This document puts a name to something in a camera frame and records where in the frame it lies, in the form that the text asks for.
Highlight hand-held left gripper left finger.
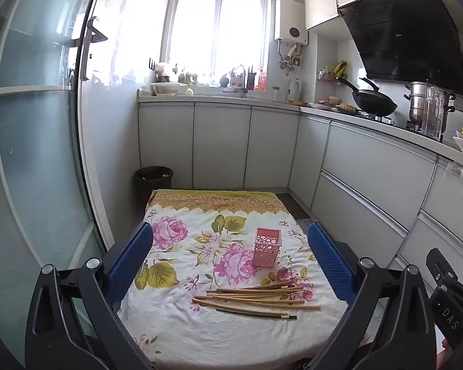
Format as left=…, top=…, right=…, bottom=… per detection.
left=25, top=220, right=155, bottom=370

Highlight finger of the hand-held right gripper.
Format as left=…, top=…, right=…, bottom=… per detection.
left=425, top=248, right=459, bottom=290

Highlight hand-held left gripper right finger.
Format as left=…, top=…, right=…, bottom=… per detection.
left=307, top=221, right=437, bottom=370

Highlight pink perforated utensil holder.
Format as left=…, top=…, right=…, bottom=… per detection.
left=252, top=227, right=283, bottom=268

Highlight bunch of wooden chopsticks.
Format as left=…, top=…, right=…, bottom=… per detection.
left=192, top=282, right=322, bottom=321

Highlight black trash bin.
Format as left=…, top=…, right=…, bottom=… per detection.
left=134, top=166, right=174, bottom=222

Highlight floral tablecloth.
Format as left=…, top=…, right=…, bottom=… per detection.
left=117, top=189, right=373, bottom=365

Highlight grey base cabinet unit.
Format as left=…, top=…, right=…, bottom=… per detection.
left=138, top=102, right=463, bottom=290

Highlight black gas hob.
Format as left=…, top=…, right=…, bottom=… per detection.
left=355, top=110, right=444, bottom=141

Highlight frosted glass sliding door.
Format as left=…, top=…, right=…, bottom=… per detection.
left=0, top=0, right=114, bottom=370

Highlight clear plastic pitcher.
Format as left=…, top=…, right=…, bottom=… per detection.
left=421, top=86, right=448, bottom=139

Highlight black wok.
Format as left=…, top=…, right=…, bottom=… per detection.
left=336, top=76, right=399, bottom=118

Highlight steel steamer pot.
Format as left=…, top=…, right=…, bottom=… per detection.
left=404, top=81, right=457, bottom=124

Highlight white thermos jug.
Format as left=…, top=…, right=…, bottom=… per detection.
left=286, top=77, right=302, bottom=103

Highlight clear glass bowl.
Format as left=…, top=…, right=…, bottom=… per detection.
left=150, top=82, right=188, bottom=96

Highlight black spatula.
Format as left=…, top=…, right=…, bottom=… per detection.
left=360, top=77, right=381, bottom=94

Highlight row of small figurines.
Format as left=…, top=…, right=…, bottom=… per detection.
left=173, top=67, right=201, bottom=85

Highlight water heater pipes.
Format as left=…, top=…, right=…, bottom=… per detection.
left=277, top=40, right=303, bottom=76

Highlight black range hood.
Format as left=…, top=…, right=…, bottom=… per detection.
left=337, top=0, right=463, bottom=97

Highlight kitchen window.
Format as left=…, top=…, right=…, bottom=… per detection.
left=163, top=0, right=273, bottom=85

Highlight white water heater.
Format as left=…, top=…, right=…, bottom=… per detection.
left=274, top=0, right=309, bottom=45

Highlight wall condiment rack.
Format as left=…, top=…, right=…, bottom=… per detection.
left=318, top=60, right=348, bottom=82

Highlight small basket with handle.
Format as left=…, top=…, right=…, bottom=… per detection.
left=231, top=64, right=248, bottom=87

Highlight grey door handle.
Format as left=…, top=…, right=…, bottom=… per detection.
left=79, top=17, right=109, bottom=81

